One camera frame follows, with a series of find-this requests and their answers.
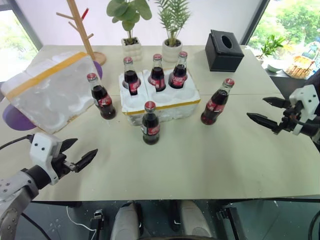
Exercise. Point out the purple round mat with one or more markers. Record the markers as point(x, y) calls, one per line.
point(17, 120)
point(98, 70)

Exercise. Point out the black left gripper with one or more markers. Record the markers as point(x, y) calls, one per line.
point(58, 165)

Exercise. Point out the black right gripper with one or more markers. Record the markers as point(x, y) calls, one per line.
point(291, 122)

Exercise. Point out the green palm plant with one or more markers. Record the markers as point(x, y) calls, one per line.
point(173, 17)

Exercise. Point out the black metal bracket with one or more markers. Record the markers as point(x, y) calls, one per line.
point(228, 220)

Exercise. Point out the round-leaf green plant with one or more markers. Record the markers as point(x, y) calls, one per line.
point(130, 12)

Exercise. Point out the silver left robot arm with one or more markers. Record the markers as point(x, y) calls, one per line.
point(15, 190)

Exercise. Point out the small green background plant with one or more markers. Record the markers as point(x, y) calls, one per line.
point(271, 46)

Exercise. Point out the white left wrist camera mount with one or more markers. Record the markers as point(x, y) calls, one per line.
point(42, 150)

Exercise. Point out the black tissue box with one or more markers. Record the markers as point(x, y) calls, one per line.
point(223, 56)

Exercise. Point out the white foam lid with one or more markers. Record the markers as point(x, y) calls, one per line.
point(47, 95)

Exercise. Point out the small red tag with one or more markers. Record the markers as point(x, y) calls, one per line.
point(85, 13)

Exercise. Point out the glass cola bottle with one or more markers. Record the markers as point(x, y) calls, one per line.
point(215, 105)
point(102, 100)
point(178, 76)
point(157, 76)
point(150, 127)
point(131, 80)

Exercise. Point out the wooden tree rack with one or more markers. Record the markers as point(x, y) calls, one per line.
point(86, 42)

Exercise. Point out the wicker basket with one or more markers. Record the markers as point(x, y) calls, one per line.
point(298, 67)

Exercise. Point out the white bowl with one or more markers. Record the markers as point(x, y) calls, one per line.
point(274, 68)

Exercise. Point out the black plug device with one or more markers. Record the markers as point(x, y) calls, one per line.
point(97, 222)

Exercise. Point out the white foam bottle tray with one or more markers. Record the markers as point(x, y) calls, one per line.
point(165, 107)

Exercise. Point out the white round plant pot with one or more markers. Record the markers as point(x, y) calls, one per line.
point(172, 52)

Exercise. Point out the white bubble plant pot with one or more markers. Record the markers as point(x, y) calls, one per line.
point(132, 50)

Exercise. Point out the grey rounded robot leg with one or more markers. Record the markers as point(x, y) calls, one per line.
point(126, 222)
point(193, 220)

